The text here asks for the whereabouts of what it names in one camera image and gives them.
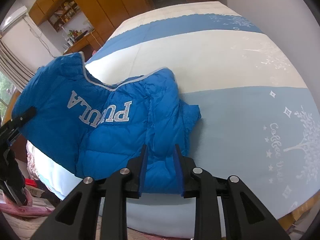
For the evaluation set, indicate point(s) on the white air conditioner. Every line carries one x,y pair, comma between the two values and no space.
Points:
13,18

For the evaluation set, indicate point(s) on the window with wooden frame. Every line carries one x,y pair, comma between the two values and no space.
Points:
8,97

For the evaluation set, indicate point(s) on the striped grey curtain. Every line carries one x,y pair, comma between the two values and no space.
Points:
14,69

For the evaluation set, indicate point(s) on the blue and white bed sheet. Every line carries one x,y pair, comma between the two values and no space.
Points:
259,120

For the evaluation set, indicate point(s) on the blue puffer jacket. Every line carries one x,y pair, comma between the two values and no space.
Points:
93,129

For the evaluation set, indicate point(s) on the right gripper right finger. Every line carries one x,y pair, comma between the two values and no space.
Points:
228,202

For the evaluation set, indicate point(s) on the wooden desk with clutter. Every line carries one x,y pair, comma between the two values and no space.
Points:
88,42

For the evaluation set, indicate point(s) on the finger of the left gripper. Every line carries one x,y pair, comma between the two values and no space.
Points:
14,124

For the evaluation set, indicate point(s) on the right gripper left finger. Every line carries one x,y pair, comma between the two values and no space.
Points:
96,209

